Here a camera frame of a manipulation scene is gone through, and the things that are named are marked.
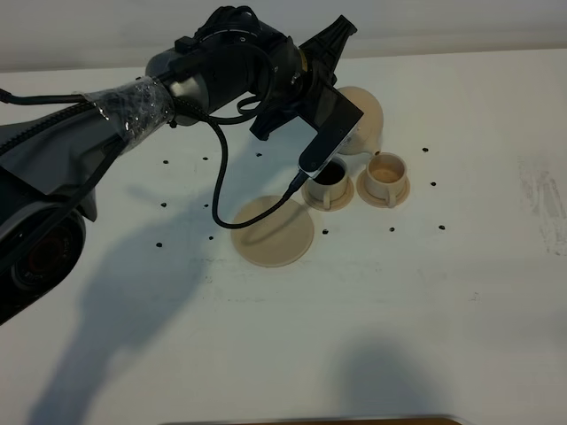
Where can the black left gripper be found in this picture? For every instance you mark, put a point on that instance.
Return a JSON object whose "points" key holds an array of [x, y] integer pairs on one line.
{"points": [[301, 73]]}

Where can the beige ceramic teapot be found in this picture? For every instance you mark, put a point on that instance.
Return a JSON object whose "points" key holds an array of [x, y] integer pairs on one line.
{"points": [[366, 137]]}

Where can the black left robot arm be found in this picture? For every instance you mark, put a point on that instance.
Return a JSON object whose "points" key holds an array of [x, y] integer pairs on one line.
{"points": [[234, 69]]}

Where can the beige teacup near teapot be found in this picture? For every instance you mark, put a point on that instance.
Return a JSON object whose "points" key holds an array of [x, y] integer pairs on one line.
{"points": [[333, 172]]}

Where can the beige round teapot saucer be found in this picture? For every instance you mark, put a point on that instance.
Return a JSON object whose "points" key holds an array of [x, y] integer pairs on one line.
{"points": [[277, 240]]}

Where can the beige teacup far right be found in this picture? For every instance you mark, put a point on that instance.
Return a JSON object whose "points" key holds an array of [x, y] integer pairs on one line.
{"points": [[386, 178]]}

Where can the beige saucer under far teacup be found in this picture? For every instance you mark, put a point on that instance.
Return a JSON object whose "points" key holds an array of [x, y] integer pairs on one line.
{"points": [[378, 202]]}

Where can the beige saucer under teacup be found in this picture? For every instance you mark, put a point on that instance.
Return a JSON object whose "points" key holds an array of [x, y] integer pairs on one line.
{"points": [[328, 197], [378, 202]]}

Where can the beige saucer under near teacup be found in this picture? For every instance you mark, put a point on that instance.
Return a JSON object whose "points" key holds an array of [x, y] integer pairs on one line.
{"points": [[328, 197]]}

